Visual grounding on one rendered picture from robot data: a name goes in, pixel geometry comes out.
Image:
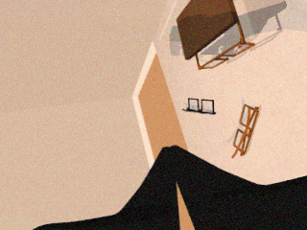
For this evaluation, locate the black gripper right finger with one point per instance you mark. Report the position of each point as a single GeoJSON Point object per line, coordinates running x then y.
{"type": "Point", "coordinates": [218, 200]}

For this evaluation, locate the white flat panel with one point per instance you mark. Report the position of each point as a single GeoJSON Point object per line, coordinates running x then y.
{"type": "Point", "coordinates": [170, 32]}

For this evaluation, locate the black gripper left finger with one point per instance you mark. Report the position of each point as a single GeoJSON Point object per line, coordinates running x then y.
{"type": "Point", "coordinates": [153, 207]}

